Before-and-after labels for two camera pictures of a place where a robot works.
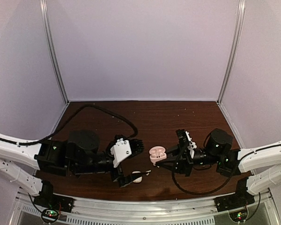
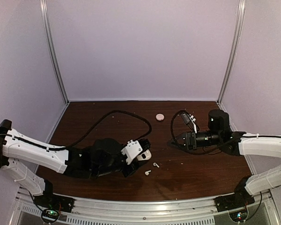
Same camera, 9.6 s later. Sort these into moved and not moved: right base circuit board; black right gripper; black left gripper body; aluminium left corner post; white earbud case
Moved: black right gripper; black left gripper body; white earbud case
Not moved: right base circuit board; aluminium left corner post
